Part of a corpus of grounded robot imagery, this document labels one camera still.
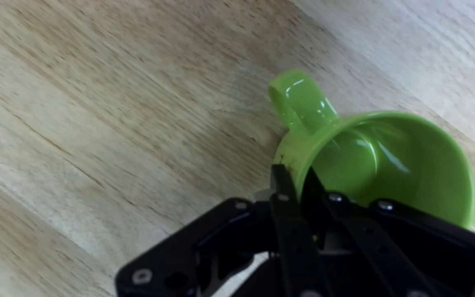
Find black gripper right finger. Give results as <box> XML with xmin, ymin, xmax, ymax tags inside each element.
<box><xmin>301</xmin><ymin>166</ymin><xmax>475</xmax><ymax>297</ymax></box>

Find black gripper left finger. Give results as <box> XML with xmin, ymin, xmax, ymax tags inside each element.
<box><xmin>114</xmin><ymin>163</ymin><xmax>334</xmax><ymax>297</ymax></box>

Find green mug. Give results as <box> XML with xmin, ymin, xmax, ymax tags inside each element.
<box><xmin>266</xmin><ymin>67</ymin><xmax>475</xmax><ymax>231</ymax></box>

